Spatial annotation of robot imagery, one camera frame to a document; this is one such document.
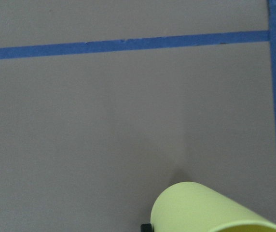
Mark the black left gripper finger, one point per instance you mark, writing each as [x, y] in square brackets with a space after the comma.
[146, 227]

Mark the yellow paper cup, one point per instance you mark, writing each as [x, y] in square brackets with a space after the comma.
[192, 207]

